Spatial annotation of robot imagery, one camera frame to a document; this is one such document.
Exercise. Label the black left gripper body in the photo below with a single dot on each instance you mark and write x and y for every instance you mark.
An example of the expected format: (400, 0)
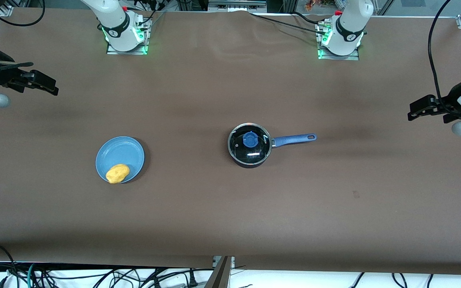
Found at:
(447, 104)

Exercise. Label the yellow potato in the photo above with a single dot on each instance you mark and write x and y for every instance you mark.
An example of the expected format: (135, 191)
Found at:
(117, 173)

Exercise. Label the glass lid with blue knob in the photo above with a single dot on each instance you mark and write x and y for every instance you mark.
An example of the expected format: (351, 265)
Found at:
(250, 140)

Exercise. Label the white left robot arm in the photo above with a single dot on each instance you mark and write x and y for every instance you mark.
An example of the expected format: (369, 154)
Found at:
(350, 24)

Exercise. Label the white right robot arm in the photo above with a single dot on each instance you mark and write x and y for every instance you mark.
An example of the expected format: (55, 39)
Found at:
(114, 20)

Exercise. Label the blue round plate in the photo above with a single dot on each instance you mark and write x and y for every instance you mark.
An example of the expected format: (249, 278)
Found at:
(122, 154)

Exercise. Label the small orange object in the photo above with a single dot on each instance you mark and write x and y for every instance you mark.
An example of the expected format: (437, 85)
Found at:
(310, 4)

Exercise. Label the brown table cover mat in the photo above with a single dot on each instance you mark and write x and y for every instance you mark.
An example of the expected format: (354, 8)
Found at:
(214, 80)

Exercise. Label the grey metal device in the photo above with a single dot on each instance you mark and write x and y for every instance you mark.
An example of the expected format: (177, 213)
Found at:
(236, 4)

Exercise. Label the aluminium profile bar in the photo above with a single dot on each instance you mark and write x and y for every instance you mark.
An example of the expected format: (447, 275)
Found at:
(220, 276)

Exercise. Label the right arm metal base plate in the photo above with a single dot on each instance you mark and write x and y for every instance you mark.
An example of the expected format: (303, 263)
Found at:
(142, 42)

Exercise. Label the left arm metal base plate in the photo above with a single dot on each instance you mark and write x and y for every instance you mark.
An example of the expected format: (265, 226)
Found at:
(324, 54)

